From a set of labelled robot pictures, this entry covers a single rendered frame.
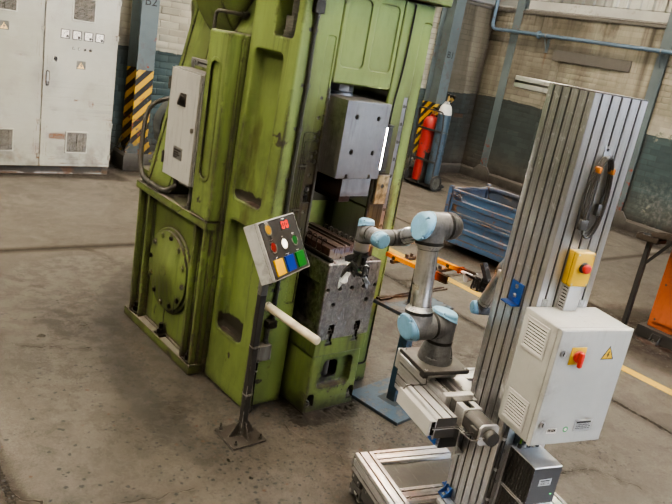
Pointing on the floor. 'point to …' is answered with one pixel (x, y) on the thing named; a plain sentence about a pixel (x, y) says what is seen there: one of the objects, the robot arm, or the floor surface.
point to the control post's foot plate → (239, 435)
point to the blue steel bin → (483, 218)
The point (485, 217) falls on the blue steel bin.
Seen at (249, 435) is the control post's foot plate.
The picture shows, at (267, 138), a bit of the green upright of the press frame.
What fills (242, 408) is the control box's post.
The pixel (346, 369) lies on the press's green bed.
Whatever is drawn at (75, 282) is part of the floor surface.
